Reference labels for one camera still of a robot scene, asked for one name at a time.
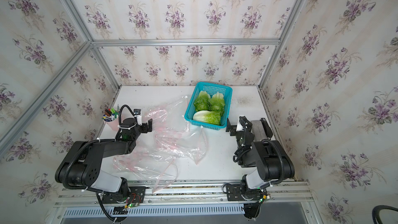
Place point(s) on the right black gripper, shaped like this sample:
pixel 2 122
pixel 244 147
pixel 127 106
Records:
pixel 233 134

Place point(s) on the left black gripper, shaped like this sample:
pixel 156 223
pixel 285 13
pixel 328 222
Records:
pixel 144 130

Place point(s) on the clear zip-top bag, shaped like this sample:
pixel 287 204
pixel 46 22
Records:
pixel 155 169
pixel 169 117
pixel 192 144

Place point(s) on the bagged cabbage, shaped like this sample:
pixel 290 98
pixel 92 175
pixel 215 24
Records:
pixel 209 117
pixel 217 103

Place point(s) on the green chinese cabbage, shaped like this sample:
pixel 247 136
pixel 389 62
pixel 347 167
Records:
pixel 201 103

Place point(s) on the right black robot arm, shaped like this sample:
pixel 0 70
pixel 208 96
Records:
pixel 256 149

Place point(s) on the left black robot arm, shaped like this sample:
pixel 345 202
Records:
pixel 81 167

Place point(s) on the grey whiteboard eraser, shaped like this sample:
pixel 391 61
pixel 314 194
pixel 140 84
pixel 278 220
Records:
pixel 261 130

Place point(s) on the pink pen cup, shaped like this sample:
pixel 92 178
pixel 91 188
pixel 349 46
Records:
pixel 112 122

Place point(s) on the coloured pens bundle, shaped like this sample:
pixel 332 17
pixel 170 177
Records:
pixel 110 114

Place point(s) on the teal plastic basket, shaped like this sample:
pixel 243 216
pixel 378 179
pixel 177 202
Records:
pixel 211 89

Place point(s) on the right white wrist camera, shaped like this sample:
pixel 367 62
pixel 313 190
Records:
pixel 241 126

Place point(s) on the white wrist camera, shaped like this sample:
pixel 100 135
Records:
pixel 241 126
pixel 137 113

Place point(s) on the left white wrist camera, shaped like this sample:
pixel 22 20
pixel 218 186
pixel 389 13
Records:
pixel 137 113

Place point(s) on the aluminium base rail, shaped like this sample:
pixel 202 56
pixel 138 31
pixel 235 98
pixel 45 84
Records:
pixel 192 192

